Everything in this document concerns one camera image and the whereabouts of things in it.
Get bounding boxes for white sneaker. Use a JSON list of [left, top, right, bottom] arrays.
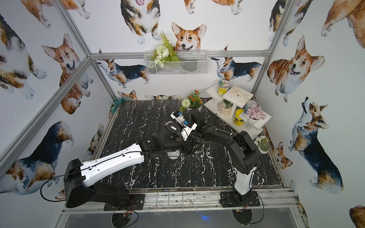
[[167, 150, 180, 160]]

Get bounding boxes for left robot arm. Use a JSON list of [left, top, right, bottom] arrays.
[[62, 121, 197, 208]]

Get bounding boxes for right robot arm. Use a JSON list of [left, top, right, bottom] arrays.
[[185, 109, 262, 196]]

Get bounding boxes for white pot orange flowers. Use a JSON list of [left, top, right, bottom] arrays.
[[179, 90, 203, 112]]

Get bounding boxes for cream bumpy pot plant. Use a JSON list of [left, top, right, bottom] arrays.
[[219, 99, 233, 116]]

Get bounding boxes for white stepped shelf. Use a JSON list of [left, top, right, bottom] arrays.
[[203, 84, 272, 140]]

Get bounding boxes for yellow round container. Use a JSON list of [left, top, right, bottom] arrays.
[[233, 109, 244, 125]]

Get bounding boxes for clear jar yellow label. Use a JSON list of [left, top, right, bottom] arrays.
[[217, 80, 230, 96]]

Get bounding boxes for pink flowers white pot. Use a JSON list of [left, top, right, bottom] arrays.
[[245, 104, 266, 125]]

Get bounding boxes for blue white can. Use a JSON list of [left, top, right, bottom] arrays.
[[244, 100, 258, 113]]

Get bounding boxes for small white flower pot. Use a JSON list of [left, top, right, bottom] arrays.
[[254, 135, 270, 154]]

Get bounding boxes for teal cloth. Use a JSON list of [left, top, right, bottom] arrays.
[[110, 98, 125, 114]]

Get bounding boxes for white green artificial flowers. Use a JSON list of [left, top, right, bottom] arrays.
[[150, 31, 180, 67]]

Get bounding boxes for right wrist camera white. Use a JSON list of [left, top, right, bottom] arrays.
[[181, 120, 197, 141]]

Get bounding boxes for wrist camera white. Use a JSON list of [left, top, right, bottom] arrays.
[[181, 120, 197, 141], [170, 110, 189, 125]]

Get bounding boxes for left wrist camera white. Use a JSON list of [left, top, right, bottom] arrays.
[[170, 110, 189, 125]]

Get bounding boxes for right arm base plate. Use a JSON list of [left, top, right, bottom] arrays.
[[220, 191, 260, 208]]

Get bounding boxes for white wire basket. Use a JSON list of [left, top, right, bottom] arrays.
[[144, 50, 208, 76]]

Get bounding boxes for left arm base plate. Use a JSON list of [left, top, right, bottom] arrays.
[[104, 194, 145, 211]]

